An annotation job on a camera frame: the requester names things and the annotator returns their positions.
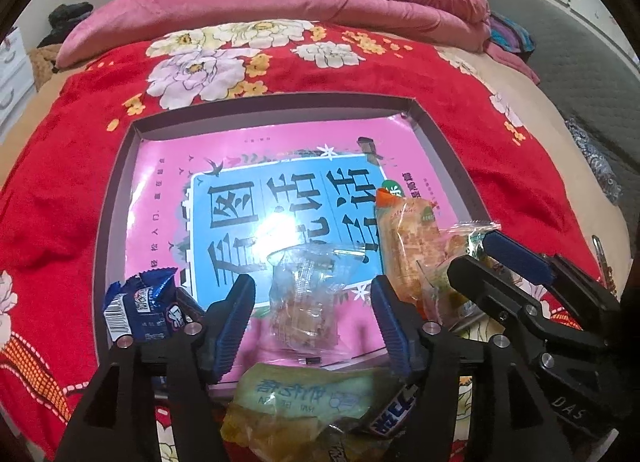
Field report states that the dark blue candy bar packet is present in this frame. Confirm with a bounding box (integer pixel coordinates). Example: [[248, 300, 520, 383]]
[[165, 287, 207, 337], [365, 382, 422, 438]]

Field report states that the pale green snack packet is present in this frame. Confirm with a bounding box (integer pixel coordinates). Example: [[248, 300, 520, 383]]
[[220, 363, 401, 462]]

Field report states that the white drawer cabinet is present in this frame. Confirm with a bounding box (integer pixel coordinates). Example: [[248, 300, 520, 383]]
[[0, 26, 36, 127]]

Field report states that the colourful striped cloth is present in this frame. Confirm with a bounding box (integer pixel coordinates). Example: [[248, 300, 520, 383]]
[[487, 12, 537, 62]]

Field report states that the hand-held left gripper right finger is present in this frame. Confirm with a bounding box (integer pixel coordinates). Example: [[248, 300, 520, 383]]
[[370, 274, 563, 462]]

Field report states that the orange snack packet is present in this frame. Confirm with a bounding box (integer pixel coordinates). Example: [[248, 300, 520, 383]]
[[375, 181, 451, 303]]

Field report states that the blue snack packet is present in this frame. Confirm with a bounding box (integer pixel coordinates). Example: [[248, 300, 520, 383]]
[[102, 266, 178, 343]]

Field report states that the clear round cake packet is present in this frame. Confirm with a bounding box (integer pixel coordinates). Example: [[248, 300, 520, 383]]
[[417, 222, 501, 327]]

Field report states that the red floral blanket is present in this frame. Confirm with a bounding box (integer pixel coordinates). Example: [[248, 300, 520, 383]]
[[0, 22, 621, 462]]

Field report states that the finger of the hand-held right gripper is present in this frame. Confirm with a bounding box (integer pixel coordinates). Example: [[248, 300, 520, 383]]
[[446, 255, 547, 339], [482, 231, 619, 309]]

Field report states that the pile of dark clothes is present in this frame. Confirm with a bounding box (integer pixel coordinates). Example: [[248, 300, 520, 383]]
[[37, 2, 96, 47]]

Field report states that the clear plastic snack packet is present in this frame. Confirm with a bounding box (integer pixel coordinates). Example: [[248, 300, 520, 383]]
[[266, 242, 351, 350]]

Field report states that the pink quilt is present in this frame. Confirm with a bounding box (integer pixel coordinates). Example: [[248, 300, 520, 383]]
[[55, 0, 541, 85]]

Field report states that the shallow grey cardboard box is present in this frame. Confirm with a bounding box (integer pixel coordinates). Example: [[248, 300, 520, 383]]
[[94, 96, 496, 385]]

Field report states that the grey patterned pillow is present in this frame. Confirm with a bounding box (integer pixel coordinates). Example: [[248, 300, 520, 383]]
[[565, 117, 626, 205]]

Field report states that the pink book with blue panel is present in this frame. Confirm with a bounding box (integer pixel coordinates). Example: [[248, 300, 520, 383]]
[[107, 114, 466, 383]]

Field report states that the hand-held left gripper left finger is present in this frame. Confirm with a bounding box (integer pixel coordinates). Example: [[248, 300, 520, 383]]
[[54, 273, 257, 462]]

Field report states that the small metal tool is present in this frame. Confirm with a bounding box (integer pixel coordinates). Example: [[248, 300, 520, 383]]
[[591, 236, 618, 287]]

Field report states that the grey padded headboard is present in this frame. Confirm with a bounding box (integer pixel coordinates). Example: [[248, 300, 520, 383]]
[[467, 0, 640, 183]]

